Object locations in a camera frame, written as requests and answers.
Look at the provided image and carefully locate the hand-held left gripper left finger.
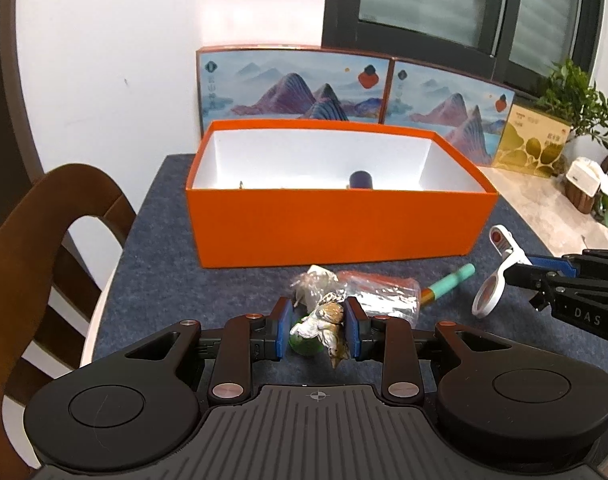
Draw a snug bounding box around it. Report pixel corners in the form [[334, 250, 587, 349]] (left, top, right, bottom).
[[125, 296, 294, 409]]

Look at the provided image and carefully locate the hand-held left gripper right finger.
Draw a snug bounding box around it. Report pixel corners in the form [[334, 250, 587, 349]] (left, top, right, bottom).
[[344, 296, 511, 407]]

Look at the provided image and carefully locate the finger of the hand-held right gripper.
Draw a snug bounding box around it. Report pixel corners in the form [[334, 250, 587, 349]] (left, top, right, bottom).
[[527, 255, 583, 277], [501, 264, 561, 312]]

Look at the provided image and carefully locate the bird figurine with green base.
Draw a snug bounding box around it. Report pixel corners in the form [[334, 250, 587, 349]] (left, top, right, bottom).
[[289, 295, 352, 369]]

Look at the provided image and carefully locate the white magnifier tool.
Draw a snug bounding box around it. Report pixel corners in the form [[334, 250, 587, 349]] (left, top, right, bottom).
[[472, 225, 533, 321]]

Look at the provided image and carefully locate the orange cardboard box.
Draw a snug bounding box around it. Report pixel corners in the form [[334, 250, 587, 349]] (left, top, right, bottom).
[[185, 120, 500, 269]]

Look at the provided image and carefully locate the clear plastic bag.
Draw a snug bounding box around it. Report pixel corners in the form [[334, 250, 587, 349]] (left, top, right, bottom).
[[336, 270, 425, 325]]

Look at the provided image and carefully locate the white seashell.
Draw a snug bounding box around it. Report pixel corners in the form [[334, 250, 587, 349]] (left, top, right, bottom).
[[290, 265, 341, 308]]

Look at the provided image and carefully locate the teal pen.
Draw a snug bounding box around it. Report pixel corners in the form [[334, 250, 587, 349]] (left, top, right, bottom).
[[421, 263, 478, 307]]

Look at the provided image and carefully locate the brown basket with white pack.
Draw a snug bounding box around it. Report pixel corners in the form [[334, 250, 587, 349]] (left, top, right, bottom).
[[565, 157, 608, 214]]

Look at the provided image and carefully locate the yellow gift box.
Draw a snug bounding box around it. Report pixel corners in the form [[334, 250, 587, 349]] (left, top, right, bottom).
[[491, 105, 573, 180]]

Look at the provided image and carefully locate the grey felt mat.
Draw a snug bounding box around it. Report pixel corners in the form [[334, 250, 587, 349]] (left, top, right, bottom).
[[81, 154, 608, 392]]

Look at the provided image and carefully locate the green potted plant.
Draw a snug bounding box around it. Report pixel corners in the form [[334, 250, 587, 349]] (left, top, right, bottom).
[[534, 58, 608, 159]]

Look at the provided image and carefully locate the mountain print gift box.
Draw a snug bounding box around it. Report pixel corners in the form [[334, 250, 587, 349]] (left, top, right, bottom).
[[381, 56, 516, 167], [196, 45, 394, 142]]

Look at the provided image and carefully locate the brown wooden chair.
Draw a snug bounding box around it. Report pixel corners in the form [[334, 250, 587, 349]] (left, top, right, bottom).
[[0, 162, 138, 411]]

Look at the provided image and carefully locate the dark framed window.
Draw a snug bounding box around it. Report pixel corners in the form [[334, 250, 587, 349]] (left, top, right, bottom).
[[321, 0, 606, 97]]

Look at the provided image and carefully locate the dark brown door frame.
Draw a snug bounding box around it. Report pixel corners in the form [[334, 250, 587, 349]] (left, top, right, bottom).
[[0, 0, 46, 243]]

